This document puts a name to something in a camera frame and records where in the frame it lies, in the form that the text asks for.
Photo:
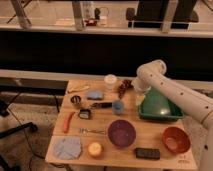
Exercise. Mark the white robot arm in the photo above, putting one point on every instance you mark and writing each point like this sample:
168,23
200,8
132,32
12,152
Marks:
198,106

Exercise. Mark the yellow round fruit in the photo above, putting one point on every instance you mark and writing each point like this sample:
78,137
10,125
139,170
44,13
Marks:
95,149

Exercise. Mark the green plastic tray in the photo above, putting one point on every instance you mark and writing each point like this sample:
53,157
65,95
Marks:
156,106

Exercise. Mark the dark red grape bunch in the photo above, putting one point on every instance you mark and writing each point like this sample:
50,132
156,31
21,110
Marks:
124,86

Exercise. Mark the black remote control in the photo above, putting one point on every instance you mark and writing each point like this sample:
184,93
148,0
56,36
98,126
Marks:
147,153

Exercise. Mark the white plastic cup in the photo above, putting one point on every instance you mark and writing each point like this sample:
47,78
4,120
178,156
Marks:
110,81

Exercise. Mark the black handled tool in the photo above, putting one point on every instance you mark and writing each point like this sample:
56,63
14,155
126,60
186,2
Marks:
101,105

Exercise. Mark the blue cloth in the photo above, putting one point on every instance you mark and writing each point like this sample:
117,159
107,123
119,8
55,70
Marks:
67,148

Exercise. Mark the metal fork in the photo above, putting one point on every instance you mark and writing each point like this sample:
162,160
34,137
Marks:
84,130

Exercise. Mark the orange-red bowl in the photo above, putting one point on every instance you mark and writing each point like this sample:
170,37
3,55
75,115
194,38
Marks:
176,140

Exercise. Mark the blue sponge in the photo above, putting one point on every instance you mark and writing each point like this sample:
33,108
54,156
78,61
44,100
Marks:
94,95

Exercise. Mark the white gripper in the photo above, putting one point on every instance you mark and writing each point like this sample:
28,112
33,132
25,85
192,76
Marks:
139,98

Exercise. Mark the blue plastic cup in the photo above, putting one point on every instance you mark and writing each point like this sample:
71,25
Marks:
117,107

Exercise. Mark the purple bowl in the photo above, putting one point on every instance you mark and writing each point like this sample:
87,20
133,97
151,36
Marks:
121,133

